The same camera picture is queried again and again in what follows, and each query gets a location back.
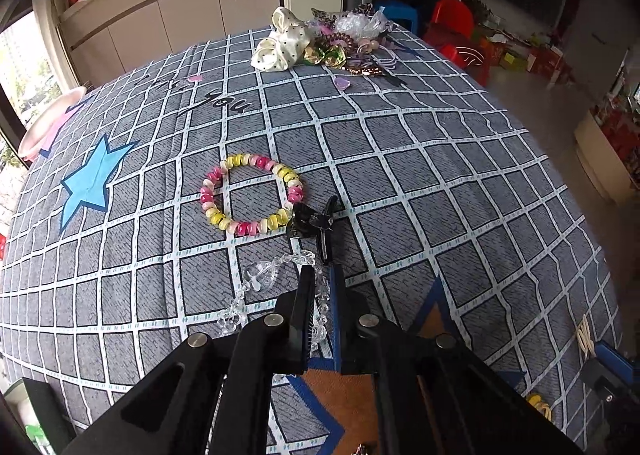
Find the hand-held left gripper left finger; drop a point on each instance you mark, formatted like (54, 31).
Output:
(305, 315)

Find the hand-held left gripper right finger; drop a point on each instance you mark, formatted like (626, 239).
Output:
(336, 325)

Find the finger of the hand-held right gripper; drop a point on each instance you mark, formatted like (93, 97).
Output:
(607, 385)

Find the black claw hair clip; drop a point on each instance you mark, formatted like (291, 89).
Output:
(302, 222)

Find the grey checked star tablecloth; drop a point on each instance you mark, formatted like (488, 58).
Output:
(425, 185)

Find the white shelf unit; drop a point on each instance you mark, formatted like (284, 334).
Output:
(605, 155)

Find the purple heart charm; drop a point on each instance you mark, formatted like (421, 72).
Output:
(342, 83)

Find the pile of hair accessories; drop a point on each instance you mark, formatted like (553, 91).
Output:
(330, 55)

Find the cream polka-dot scrunchie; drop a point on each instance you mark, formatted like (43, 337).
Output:
(280, 42)

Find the beige cabinet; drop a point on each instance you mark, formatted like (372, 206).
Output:
(190, 20)

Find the blue plastic stool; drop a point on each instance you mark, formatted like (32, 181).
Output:
(395, 10)

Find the pink plastic basin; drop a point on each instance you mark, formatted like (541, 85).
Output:
(50, 122)

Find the red plastic stool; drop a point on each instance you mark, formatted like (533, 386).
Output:
(452, 15)

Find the clutter of coloured boxes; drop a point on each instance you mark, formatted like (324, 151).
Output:
(540, 57)

